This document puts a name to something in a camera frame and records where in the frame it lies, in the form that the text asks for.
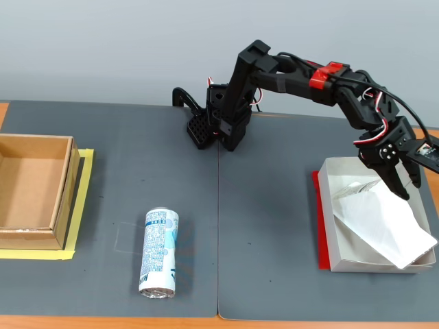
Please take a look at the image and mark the red white servo wires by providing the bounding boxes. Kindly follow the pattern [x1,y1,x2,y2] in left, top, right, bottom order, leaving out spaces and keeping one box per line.
[353,87,392,149]

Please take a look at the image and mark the red tape wrap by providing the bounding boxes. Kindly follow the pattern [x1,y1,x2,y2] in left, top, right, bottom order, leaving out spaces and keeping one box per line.
[308,62,351,91]

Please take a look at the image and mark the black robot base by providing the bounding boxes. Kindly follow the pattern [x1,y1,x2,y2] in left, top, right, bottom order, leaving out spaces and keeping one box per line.
[186,83,252,152]

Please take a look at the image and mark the white packaged sandwich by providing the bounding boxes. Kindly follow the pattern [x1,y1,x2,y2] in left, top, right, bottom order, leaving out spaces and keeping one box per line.
[330,180,439,270]

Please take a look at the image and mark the red paper sheet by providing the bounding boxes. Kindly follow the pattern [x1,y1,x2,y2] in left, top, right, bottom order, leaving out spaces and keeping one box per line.
[311,170,333,271]

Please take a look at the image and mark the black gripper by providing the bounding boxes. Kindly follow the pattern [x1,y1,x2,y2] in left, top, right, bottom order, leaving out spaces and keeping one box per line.
[355,116,423,202]

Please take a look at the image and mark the brown cardboard box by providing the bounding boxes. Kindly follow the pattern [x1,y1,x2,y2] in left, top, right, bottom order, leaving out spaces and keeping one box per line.
[0,133,82,251]

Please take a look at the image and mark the gray paper box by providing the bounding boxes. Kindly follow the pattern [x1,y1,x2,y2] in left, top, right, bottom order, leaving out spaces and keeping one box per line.
[318,156,437,274]

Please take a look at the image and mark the black table clamp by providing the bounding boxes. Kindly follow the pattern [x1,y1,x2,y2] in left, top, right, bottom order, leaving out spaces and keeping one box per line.
[171,86,204,118]

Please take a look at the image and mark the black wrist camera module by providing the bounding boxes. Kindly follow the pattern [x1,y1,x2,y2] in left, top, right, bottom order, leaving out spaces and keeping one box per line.
[407,136,439,174]

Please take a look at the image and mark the black camera cable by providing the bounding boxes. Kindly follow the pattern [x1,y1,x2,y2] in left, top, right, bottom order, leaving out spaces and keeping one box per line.
[276,51,434,142]

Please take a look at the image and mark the blue white drink can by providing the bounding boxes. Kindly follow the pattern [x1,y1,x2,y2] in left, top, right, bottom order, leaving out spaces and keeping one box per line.
[138,206,181,301]

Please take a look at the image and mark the gray mat with tape patch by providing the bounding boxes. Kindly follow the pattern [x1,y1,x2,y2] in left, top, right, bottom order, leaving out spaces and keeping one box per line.
[0,99,221,318]

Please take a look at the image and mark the clear tape patch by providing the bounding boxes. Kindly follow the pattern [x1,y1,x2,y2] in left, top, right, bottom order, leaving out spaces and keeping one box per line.
[114,221,146,255]

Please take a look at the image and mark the yellow tape frame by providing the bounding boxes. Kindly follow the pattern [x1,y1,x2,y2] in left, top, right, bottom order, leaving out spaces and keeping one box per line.
[0,147,97,261]

